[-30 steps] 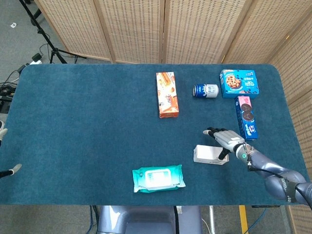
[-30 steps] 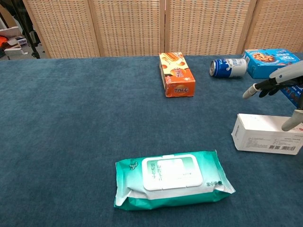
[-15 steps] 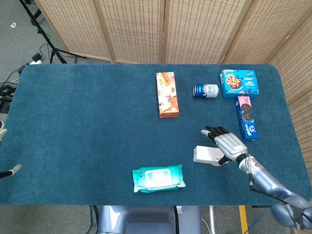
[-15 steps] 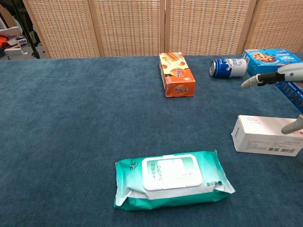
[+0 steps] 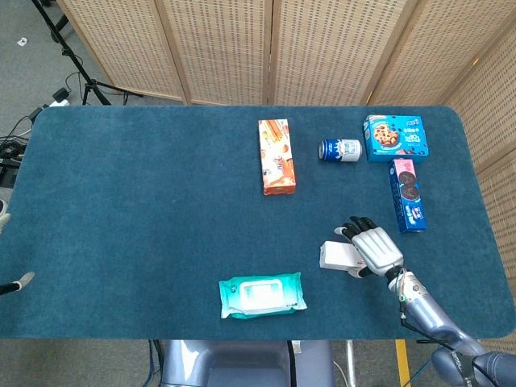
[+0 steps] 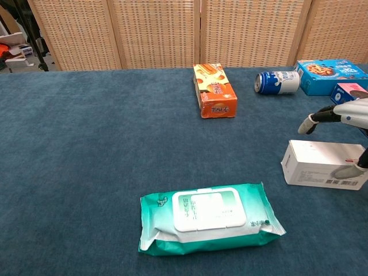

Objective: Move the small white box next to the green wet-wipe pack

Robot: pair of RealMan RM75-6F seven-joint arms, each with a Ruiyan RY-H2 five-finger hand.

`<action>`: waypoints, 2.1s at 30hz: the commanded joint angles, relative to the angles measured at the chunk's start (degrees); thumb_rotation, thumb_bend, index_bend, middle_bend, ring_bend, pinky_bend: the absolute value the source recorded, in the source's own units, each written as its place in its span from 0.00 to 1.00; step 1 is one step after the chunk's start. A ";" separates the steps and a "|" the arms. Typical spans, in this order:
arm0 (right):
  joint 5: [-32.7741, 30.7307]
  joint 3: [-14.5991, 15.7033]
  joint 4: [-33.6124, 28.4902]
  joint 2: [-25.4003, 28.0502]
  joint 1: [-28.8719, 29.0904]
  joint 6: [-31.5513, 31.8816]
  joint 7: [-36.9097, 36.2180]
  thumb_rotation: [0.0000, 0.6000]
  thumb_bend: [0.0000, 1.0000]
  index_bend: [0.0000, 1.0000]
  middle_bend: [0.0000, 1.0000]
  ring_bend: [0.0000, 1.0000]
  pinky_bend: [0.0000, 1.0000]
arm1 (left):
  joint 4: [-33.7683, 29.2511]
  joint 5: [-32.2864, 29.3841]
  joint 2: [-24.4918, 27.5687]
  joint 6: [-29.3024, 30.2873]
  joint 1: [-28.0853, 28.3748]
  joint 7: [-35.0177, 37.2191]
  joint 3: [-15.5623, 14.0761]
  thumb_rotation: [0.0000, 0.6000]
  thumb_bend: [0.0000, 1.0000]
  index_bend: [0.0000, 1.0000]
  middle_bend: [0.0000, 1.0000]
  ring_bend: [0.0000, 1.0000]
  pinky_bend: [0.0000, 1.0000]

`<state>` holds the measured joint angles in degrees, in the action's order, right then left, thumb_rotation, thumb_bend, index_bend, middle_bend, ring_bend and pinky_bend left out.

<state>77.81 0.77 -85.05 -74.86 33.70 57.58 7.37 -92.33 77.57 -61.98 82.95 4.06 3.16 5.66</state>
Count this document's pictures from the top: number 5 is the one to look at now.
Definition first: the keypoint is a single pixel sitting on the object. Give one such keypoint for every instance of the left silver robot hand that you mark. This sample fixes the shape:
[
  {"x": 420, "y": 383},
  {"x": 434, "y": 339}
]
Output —
[{"x": 22, "y": 280}]

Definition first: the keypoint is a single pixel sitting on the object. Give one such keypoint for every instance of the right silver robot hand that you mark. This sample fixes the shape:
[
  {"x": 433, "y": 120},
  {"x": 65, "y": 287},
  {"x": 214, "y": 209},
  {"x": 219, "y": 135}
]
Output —
[{"x": 377, "y": 248}]

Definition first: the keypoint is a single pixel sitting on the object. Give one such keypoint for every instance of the small white box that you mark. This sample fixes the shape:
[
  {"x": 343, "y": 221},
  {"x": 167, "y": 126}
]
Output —
[{"x": 336, "y": 256}]

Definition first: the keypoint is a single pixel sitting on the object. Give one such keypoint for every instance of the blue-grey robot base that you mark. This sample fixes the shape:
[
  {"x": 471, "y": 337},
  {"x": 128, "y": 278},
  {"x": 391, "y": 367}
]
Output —
[{"x": 242, "y": 363}]

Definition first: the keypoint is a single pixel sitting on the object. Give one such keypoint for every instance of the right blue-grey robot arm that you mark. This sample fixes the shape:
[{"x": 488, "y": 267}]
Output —
[{"x": 435, "y": 318}]

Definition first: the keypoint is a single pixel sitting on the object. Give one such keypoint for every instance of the blue pink Oreo box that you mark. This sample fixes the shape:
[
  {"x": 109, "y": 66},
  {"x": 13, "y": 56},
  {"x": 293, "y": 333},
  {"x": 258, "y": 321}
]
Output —
[{"x": 407, "y": 197}]

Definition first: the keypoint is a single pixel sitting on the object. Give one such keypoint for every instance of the blue and white can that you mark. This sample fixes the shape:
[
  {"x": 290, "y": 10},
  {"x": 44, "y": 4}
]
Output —
[{"x": 340, "y": 150}]

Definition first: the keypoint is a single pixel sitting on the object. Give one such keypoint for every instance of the blue chocolate chip cookie box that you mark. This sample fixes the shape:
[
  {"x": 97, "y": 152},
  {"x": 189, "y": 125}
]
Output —
[{"x": 397, "y": 137}]

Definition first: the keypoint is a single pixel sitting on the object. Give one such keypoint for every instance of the green wet wipes pack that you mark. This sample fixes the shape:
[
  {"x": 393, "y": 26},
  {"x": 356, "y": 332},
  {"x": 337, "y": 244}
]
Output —
[{"x": 262, "y": 296}]

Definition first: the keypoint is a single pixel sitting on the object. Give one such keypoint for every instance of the orange biscuit stick box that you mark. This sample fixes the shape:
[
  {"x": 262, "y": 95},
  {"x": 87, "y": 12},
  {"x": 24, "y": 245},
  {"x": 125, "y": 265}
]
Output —
[{"x": 277, "y": 157}]

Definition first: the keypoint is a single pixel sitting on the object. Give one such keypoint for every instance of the metal table leg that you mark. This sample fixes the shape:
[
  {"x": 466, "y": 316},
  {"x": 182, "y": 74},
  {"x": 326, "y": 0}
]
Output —
[{"x": 350, "y": 363}]

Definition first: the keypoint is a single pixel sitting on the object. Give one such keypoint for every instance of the blue felt table cover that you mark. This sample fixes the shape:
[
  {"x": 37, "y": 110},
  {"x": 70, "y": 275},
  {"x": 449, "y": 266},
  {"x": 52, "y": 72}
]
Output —
[{"x": 141, "y": 209}]

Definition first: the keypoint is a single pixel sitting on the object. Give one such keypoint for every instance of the white power strip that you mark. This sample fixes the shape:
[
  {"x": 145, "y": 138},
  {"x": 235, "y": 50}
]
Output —
[{"x": 58, "y": 103}]

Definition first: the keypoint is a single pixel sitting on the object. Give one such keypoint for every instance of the black tripod stand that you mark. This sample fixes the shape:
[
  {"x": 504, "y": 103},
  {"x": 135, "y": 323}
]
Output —
[{"x": 74, "y": 62}]

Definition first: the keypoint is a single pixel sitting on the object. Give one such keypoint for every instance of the wooden rattan folding screen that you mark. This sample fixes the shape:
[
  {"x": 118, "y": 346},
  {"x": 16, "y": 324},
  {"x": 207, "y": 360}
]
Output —
[{"x": 225, "y": 48}]

